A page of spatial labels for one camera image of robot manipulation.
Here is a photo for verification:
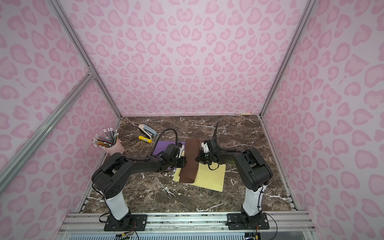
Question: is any brown paper sheet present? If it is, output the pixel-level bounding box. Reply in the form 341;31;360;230
179;139;200;184

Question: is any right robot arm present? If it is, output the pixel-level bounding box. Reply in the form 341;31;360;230
196;138;273;229

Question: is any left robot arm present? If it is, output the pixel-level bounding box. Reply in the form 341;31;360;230
92;143;186;222

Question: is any purple paper sheet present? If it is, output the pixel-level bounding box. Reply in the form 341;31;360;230
153;141;186;171

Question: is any yellow paper sheet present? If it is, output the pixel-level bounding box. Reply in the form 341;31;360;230
173;163;226;192

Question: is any yellow marker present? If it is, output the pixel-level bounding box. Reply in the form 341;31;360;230
139;136;153;143

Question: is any grey stapler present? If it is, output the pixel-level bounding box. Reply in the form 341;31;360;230
138;124;158;140

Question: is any pink pencil cup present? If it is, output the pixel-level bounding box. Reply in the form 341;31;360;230
105;139;125;156

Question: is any bundle of pencils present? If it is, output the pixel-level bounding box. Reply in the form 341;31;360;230
93;128;119;148

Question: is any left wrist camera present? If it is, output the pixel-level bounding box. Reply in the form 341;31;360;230
177;142;185;158

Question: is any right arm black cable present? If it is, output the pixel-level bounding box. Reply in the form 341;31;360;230
212;120;241;151

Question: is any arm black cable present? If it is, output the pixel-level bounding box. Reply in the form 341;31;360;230
150;128;179;155
212;120;241;151

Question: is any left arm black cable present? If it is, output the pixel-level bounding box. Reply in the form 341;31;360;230
150;128;179;155

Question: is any aluminium front rail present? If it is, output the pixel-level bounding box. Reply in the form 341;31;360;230
59;211;315;235

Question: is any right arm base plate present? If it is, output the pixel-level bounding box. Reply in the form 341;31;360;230
226;213;270;230

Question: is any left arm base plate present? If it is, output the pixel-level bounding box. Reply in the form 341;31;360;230
104;214;148;232

